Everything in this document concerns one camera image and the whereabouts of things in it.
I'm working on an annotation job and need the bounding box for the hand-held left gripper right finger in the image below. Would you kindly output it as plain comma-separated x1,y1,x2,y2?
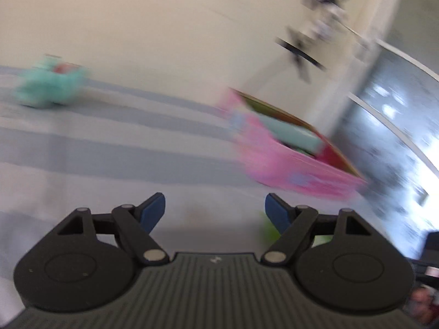
261,192,382,265

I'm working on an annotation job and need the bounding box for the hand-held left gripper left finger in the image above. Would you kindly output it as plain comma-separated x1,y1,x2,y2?
44,192,169,265

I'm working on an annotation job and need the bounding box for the long green cardboard box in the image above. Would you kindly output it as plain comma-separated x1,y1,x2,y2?
259,212,335,247

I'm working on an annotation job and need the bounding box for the pink cardboard box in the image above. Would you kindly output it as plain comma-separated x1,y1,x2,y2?
218,87,369,201

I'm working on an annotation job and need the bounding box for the magenta zip pouch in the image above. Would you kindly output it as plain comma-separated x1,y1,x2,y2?
317,140,348,172

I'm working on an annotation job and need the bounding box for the mint green pencil case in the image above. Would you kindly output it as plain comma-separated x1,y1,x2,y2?
255,113,323,155

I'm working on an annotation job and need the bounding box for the striped lilac bedsheet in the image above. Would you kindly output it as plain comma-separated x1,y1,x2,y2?
0,65,426,316

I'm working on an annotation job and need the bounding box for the white framed frosted glass door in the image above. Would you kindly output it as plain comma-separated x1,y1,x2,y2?
329,38,439,261

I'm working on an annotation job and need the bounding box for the black tape cross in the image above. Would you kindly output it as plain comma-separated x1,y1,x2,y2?
276,29,326,83

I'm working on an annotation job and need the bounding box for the mint green plush toy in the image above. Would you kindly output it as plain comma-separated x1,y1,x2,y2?
12,56,91,108

